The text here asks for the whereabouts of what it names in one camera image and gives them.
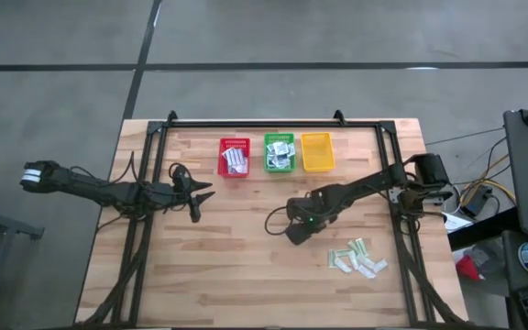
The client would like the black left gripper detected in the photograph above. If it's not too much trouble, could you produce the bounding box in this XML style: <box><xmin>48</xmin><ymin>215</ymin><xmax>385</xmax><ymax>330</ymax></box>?
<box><xmin>163</xmin><ymin>164</ymin><xmax>216</xmax><ymax>208</ymax></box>

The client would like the red plastic basket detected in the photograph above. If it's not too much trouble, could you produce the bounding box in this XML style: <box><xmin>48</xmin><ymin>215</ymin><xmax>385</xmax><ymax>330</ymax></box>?
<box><xmin>216</xmin><ymin>137</ymin><xmax>252</xmax><ymax>179</ymax></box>

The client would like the yellow plastic basket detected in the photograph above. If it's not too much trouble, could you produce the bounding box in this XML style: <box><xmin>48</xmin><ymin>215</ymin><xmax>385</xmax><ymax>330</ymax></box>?
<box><xmin>300</xmin><ymin>131</ymin><xmax>337</xmax><ymax>173</ymax></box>

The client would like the green plastic basket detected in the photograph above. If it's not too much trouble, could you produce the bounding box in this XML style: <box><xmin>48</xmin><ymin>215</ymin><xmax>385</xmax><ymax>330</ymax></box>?
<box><xmin>263</xmin><ymin>132</ymin><xmax>297</xmax><ymax>174</ymax></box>

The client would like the white paper sheet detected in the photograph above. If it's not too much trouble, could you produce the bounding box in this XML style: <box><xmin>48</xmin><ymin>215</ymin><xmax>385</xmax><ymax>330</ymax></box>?
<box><xmin>444</xmin><ymin>213</ymin><xmax>475</xmax><ymax>233</ymax></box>

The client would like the black power adapter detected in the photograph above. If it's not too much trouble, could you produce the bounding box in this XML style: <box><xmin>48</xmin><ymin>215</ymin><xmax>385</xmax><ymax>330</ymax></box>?
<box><xmin>459</xmin><ymin>184</ymin><xmax>494</xmax><ymax>219</ymax></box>

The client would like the red bag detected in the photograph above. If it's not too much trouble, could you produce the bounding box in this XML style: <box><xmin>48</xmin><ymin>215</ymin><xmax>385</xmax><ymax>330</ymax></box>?
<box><xmin>455</xmin><ymin>255</ymin><xmax>485</xmax><ymax>282</ymax></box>

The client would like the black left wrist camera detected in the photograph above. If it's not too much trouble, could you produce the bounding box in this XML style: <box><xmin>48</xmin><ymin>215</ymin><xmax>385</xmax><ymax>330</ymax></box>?
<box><xmin>188</xmin><ymin>194</ymin><xmax>203</xmax><ymax>225</ymax></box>

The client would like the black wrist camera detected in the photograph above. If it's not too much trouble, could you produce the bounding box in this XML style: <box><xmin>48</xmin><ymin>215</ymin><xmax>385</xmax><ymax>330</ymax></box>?
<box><xmin>188</xmin><ymin>194</ymin><xmax>203</xmax><ymax>225</ymax></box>
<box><xmin>284</xmin><ymin>223</ymin><xmax>314</xmax><ymax>247</ymax></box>

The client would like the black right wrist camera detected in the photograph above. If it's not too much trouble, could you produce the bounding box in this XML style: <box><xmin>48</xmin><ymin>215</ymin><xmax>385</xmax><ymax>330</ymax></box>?
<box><xmin>284</xmin><ymin>223</ymin><xmax>314</xmax><ymax>247</ymax></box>

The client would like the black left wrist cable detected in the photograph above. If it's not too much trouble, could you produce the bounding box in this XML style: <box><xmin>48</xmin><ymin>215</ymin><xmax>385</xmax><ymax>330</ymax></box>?
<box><xmin>168</xmin><ymin>161</ymin><xmax>193</xmax><ymax>184</ymax></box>

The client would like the black metal table frame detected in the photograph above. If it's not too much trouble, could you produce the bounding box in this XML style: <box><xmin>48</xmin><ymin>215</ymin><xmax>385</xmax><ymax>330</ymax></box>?
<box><xmin>73</xmin><ymin>109</ymin><xmax>472</xmax><ymax>330</ymax></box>

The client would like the thin grey floor cable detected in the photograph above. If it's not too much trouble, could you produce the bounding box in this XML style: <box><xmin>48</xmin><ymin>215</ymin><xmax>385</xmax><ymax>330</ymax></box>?
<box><xmin>423</xmin><ymin>126</ymin><xmax>506</xmax><ymax>147</ymax></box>

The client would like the yellow cable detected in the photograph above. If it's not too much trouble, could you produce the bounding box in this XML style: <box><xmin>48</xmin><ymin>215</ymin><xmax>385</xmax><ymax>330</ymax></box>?
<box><xmin>456</xmin><ymin>153</ymin><xmax>517</xmax><ymax>207</ymax></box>

